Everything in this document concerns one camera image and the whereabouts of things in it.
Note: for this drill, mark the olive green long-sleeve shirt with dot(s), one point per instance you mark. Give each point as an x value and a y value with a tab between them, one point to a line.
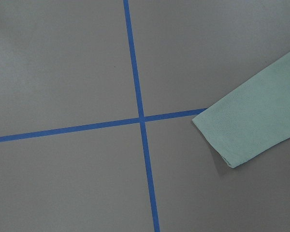
252	118

